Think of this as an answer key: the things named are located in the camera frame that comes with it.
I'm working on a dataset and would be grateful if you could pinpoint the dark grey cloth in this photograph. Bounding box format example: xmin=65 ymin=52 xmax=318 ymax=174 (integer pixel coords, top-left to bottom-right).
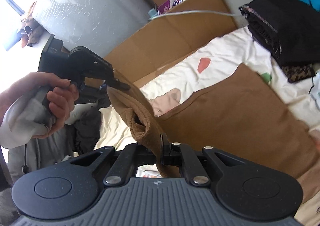
xmin=72 ymin=108 xmax=102 ymax=155

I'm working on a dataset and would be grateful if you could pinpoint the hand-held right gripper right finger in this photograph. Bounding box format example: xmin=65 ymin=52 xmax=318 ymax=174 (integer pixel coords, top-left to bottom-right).
xmin=160 ymin=133 xmax=245 ymax=186

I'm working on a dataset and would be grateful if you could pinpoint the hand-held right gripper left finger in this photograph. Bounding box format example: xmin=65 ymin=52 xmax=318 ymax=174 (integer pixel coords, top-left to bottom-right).
xmin=71 ymin=143 xmax=157 ymax=186

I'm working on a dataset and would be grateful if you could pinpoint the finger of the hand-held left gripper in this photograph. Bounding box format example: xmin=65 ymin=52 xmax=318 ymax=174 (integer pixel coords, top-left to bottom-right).
xmin=103 ymin=78 xmax=131 ymax=92

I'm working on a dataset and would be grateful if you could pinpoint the flattened cardboard sheet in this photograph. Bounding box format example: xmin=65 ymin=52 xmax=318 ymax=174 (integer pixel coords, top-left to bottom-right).
xmin=103 ymin=0 xmax=238 ymax=89

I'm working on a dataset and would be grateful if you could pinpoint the detergent refill pouch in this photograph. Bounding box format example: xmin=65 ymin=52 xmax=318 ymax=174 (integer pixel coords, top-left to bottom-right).
xmin=157 ymin=0 xmax=193 ymax=15

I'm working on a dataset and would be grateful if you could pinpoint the small brown hanging cloth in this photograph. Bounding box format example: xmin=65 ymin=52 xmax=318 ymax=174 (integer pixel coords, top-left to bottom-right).
xmin=19 ymin=0 xmax=47 ymax=49

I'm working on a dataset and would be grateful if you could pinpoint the leopard print cloth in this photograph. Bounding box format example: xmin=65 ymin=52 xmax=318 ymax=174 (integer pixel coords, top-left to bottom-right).
xmin=281 ymin=64 xmax=316 ymax=84

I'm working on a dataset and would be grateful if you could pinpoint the folded black clothes pile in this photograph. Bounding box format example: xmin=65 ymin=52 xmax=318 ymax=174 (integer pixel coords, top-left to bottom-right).
xmin=239 ymin=0 xmax=320 ymax=72

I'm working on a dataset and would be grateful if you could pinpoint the cream bear print bed sheet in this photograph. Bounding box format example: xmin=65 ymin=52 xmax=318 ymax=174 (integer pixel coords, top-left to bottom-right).
xmin=94 ymin=26 xmax=320 ymax=179

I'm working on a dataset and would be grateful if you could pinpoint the grey plastic wrapped mattress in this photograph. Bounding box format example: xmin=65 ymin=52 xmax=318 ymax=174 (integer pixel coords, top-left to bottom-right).
xmin=32 ymin=0 xmax=161 ymax=67

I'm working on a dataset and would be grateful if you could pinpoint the person's left hand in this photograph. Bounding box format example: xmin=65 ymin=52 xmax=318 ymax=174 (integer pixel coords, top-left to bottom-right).
xmin=0 ymin=72 xmax=80 ymax=139

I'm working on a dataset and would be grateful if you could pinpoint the brown printed t-shirt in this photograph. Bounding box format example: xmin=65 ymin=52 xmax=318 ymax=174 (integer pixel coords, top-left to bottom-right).
xmin=106 ymin=63 xmax=320 ymax=226

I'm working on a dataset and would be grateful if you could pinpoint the white cable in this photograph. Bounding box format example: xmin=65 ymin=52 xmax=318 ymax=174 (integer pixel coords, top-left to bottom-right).
xmin=149 ymin=10 xmax=245 ymax=20

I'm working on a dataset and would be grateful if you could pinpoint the dark grey pillow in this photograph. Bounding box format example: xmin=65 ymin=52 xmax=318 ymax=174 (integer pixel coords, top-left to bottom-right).
xmin=7 ymin=138 xmax=76 ymax=184

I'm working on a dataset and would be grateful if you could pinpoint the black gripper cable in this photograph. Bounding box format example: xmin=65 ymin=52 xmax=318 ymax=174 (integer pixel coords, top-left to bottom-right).
xmin=22 ymin=143 xmax=30 ymax=174

